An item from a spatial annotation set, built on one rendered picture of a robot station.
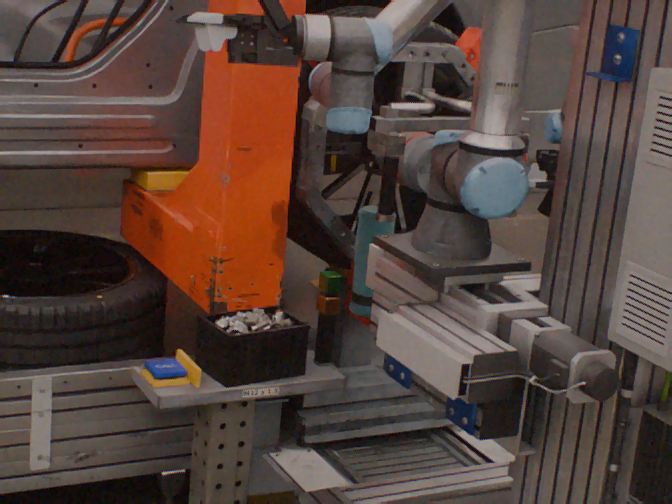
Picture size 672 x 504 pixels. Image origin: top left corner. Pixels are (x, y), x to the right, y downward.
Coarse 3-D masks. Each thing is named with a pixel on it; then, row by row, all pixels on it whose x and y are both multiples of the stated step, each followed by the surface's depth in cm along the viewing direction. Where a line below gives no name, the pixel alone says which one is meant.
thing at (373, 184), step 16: (432, 80) 330; (448, 80) 320; (448, 96) 322; (432, 112) 320; (336, 144) 310; (352, 144) 312; (368, 160) 320; (352, 176) 315; (368, 176) 318; (368, 192) 320; (400, 192) 344; (416, 192) 339; (400, 208) 324; (416, 208) 334; (352, 224) 319; (400, 224) 325; (416, 224) 328
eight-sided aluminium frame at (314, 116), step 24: (408, 48) 299; (432, 48) 302; (456, 48) 305; (456, 72) 309; (312, 96) 298; (312, 120) 293; (312, 144) 295; (312, 168) 297; (312, 192) 298; (312, 216) 307; (336, 216) 304; (336, 240) 307
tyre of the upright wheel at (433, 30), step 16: (336, 16) 313; (352, 16) 309; (368, 16) 308; (432, 32) 311; (448, 32) 313; (304, 64) 299; (304, 80) 298; (304, 96) 300; (288, 208) 306; (304, 208) 308; (288, 224) 309; (304, 224) 310; (304, 240) 311; (320, 240) 313; (320, 256) 315; (336, 256) 317
